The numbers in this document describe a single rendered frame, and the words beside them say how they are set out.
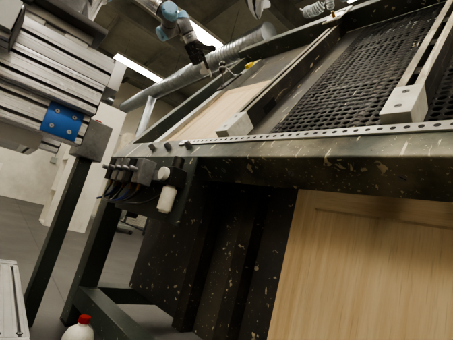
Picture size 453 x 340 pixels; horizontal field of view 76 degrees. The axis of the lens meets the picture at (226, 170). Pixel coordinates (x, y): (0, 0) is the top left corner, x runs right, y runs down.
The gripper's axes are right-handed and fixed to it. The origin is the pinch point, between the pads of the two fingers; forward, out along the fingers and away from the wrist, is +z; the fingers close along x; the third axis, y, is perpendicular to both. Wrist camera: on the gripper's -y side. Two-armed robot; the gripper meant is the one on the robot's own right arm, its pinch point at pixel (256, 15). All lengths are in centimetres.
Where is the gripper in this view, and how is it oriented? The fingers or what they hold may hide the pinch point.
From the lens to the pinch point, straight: 112.3
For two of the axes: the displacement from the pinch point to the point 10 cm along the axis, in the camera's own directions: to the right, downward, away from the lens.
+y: 7.8, -1.5, 6.0
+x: -6.1, 0.0, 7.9
